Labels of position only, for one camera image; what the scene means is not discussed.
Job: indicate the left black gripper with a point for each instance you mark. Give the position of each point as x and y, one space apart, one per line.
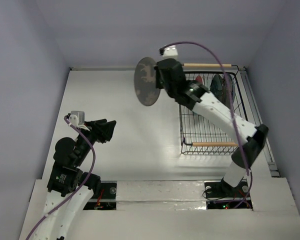
103 129

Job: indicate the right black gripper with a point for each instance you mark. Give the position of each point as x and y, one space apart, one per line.
161 75

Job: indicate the grey deer plate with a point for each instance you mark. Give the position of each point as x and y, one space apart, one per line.
145 82

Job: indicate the dark teal blossom plate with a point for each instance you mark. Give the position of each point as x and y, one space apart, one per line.
216 86

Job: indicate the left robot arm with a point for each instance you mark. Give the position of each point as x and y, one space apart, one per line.
69 188

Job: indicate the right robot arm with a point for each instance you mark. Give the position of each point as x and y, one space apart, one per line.
193 95

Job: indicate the red and teal plate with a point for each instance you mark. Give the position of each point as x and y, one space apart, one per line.
200 79

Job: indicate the grey tree pattern plate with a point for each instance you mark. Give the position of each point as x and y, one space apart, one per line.
228 90

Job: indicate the silver foil strip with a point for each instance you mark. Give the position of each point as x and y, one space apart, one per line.
160 195

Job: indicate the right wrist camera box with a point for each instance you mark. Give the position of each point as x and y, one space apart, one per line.
170 52

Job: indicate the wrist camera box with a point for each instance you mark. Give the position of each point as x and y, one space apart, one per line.
170 52
77 118

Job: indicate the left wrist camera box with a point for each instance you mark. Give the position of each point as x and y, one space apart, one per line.
77 118

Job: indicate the black wire dish rack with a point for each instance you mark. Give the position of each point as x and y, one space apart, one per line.
201 137

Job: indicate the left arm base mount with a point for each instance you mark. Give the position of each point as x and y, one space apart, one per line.
104 199

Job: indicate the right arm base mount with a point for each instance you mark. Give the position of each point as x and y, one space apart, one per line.
219 199

